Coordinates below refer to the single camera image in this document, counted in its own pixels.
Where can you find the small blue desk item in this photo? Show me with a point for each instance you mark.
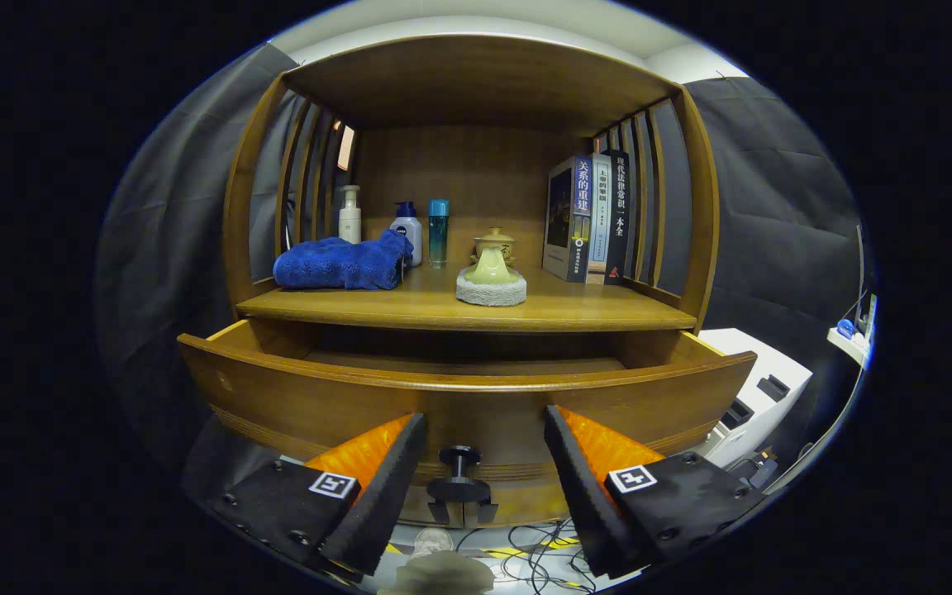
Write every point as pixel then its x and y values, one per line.
pixel 845 328

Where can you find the wooden cabinet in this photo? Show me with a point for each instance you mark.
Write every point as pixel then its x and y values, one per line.
pixel 476 74

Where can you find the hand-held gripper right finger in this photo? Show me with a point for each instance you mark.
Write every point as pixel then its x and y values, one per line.
pixel 592 504

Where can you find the white side cabinet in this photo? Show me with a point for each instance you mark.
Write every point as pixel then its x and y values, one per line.
pixel 765 364

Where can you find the white pump bottle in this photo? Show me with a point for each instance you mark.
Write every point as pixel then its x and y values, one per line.
pixel 349 219

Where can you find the book with blue spine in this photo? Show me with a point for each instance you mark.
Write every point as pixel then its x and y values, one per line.
pixel 567 223

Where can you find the clear blue bottle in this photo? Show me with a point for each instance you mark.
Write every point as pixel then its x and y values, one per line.
pixel 439 235

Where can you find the white bottle with blue cap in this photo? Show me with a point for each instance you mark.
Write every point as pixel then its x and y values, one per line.
pixel 408 235

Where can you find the wooden drawer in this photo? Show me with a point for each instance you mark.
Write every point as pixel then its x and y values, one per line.
pixel 484 413

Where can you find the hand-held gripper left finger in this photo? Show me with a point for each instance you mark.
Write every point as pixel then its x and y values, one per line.
pixel 389 496

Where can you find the beige lidded tea cup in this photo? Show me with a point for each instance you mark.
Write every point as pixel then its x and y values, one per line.
pixel 497 240

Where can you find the black drawer knob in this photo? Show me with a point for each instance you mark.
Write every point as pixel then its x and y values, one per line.
pixel 459 487

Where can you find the white side desk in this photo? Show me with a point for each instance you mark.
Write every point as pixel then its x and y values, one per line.
pixel 848 343

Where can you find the book with pale spine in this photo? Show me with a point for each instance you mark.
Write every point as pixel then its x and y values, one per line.
pixel 600 215

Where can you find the book with black spine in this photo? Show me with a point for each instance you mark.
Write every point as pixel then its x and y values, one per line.
pixel 619 215

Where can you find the blue towel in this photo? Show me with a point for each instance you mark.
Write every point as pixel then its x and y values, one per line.
pixel 335 263

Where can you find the wooden countertop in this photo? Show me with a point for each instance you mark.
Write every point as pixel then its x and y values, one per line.
pixel 575 310

